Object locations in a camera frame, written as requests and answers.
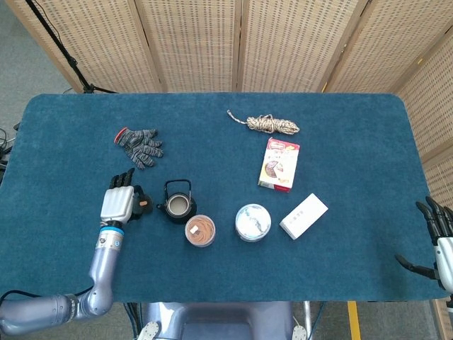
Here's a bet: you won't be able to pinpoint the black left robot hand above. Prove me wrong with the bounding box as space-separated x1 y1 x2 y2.
100 168 147 225

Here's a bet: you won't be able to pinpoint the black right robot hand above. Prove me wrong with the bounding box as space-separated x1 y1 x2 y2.
395 196 453 293

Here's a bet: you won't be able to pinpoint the black teapot lid orange knob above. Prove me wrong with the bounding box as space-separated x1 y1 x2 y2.
135 193 154 217

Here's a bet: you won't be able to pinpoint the black cast iron teapot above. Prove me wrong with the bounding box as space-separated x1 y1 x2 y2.
156 179 198 225

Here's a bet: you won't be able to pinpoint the brown round container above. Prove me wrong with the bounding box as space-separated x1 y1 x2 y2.
184 214 216 248

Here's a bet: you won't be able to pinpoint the cake mix box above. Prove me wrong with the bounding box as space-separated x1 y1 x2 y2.
257 137 301 194

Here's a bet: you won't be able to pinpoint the grey knit glove red cuff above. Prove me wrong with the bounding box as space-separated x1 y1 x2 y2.
113 127 164 170

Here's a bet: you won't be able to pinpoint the blue table mat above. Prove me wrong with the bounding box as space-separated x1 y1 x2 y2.
0 92 451 304

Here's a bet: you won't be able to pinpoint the yellow floor tape strip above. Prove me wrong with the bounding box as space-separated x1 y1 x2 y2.
347 300 362 340

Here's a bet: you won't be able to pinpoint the round white blue tin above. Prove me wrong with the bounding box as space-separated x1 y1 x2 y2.
235 203 273 243

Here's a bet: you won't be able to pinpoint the white rectangular carton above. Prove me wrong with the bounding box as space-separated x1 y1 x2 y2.
279 193 329 241

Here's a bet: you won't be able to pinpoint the black tripod stand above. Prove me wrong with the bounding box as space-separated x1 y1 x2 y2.
24 0 117 95

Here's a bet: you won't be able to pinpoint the metal table leg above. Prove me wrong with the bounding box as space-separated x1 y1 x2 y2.
303 300 314 334

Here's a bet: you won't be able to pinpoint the grey-blue robot torso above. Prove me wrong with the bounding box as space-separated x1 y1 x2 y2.
141 301 294 340

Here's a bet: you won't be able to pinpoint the wooden woven folding screen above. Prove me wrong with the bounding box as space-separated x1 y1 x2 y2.
3 0 453 340

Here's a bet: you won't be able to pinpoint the black cables under table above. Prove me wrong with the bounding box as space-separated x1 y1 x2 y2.
122 302 143 340

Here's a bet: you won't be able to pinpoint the black cable bundle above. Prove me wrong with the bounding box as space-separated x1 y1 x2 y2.
0 122 21 185

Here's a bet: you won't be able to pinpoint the beige coiled rope bundle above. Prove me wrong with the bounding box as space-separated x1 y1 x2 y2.
226 109 301 136

